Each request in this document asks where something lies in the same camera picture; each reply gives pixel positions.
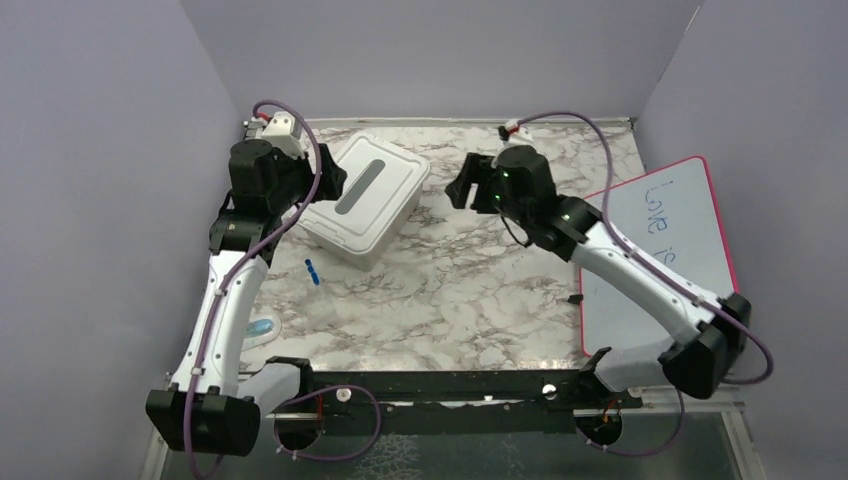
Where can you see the black base frame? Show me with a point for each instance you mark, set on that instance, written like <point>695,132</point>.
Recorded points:
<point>355,403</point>

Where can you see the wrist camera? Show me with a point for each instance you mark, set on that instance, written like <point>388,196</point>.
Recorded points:
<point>280,129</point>
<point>513,133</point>

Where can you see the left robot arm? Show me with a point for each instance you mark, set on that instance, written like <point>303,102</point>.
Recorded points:
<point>207,408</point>

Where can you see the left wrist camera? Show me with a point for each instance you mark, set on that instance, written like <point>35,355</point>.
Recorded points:
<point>280,129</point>

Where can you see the white plastic lid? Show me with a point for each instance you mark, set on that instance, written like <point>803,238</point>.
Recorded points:
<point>380,172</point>

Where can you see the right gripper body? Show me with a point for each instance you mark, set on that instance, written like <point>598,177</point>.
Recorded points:
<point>490,197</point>

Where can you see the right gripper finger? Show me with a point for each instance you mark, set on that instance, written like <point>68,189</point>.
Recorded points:
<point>458,191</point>
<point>479,170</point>

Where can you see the pink framed whiteboard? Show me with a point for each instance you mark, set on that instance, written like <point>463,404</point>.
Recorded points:
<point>671,214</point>

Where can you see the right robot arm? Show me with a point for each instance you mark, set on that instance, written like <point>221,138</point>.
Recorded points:
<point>704,329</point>

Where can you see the blue item in bag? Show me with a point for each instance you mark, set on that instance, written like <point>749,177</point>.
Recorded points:
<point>261,330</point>

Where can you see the beige plastic bin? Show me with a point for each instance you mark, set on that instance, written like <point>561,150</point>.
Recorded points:
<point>360,234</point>

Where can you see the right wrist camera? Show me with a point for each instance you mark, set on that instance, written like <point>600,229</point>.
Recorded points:
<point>513,133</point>

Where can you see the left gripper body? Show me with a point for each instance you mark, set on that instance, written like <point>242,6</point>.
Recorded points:
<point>296,180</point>

